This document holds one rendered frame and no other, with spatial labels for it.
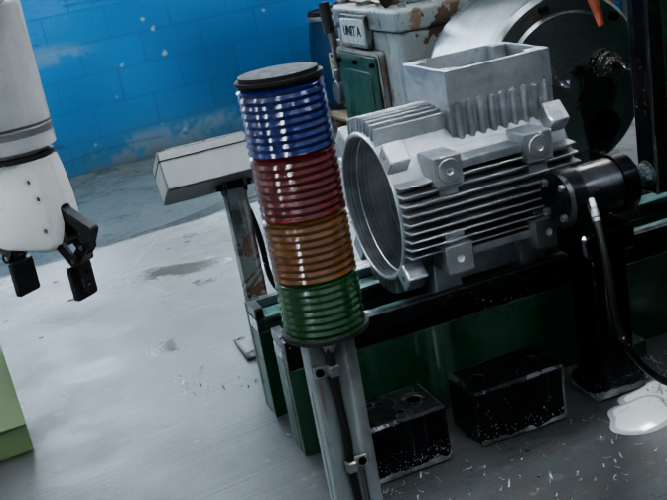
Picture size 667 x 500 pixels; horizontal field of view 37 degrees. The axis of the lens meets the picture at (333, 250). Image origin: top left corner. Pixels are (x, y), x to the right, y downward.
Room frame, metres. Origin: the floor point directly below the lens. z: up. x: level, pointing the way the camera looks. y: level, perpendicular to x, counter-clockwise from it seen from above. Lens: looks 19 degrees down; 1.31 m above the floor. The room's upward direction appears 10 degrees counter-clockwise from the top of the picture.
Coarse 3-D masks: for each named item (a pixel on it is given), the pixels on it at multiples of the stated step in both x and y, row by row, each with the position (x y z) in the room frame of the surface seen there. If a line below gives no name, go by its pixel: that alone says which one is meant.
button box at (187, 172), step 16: (192, 144) 1.17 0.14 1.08; (208, 144) 1.17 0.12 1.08; (224, 144) 1.18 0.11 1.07; (240, 144) 1.18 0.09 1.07; (160, 160) 1.15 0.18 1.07; (176, 160) 1.16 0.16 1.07; (192, 160) 1.16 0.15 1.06; (208, 160) 1.16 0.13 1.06; (224, 160) 1.17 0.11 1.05; (240, 160) 1.17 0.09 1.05; (160, 176) 1.16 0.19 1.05; (176, 176) 1.15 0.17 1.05; (192, 176) 1.15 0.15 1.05; (208, 176) 1.15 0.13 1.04; (224, 176) 1.16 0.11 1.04; (240, 176) 1.18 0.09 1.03; (160, 192) 1.20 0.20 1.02; (176, 192) 1.15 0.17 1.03; (192, 192) 1.18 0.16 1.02; (208, 192) 1.20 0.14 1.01
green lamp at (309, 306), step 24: (288, 288) 0.64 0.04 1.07; (312, 288) 0.64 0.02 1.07; (336, 288) 0.64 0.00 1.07; (288, 312) 0.65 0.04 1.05; (312, 312) 0.64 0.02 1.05; (336, 312) 0.64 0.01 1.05; (360, 312) 0.65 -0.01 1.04; (288, 336) 0.65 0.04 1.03; (312, 336) 0.64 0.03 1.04; (336, 336) 0.64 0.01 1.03
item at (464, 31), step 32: (480, 0) 1.43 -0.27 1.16; (512, 0) 1.35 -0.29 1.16; (544, 0) 1.31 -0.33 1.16; (576, 0) 1.32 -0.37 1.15; (608, 0) 1.34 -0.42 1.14; (448, 32) 1.43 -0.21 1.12; (480, 32) 1.34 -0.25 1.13; (512, 32) 1.29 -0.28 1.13; (544, 32) 1.30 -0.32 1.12; (576, 32) 1.31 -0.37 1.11; (608, 32) 1.33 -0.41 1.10; (576, 64) 1.31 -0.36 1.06; (608, 64) 1.29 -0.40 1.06; (576, 96) 1.31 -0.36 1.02; (608, 96) 1.33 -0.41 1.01; (576, 128) 1.31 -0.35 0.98; (608, 128) 1.32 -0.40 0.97
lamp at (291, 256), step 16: (272, 224) 0.65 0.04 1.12; (288, 224) 0.64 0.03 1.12; (304, 224) 0.64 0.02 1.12; (320, 224) 0.64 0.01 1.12; (336, 224) 0.64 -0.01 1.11; (272, 240) 0.65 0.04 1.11; (288, 240) 0.64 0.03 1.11; (304, 240) 0.64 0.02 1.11; (320, 240) 0.64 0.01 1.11; (336, 240) 0.64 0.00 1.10; (272, 256) 0.65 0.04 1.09; (288, 256) 0.64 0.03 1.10; (304, 256) 0.64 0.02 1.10; (320, 256) 0.64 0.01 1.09; (336, 256) 0.64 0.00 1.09; (352, 256) 0.66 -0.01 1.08; (288, 272) 0.64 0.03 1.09; (304, 272) 0.64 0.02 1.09; (320, 272) 0.64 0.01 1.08; (336, 272) 0.64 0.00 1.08
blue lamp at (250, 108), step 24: (240, 96) 0.65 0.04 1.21; (264, 96) 0.64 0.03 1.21; (288, 96) 0.64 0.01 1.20; (312, 96) 0.64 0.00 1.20; (264, 120) 0.64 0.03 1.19; (288, 120) 0.64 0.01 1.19; (312, 120) 0.64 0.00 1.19; (264, 144) 0.64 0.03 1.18; (288, 144) 0.64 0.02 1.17; (312, 144) 0.64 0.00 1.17
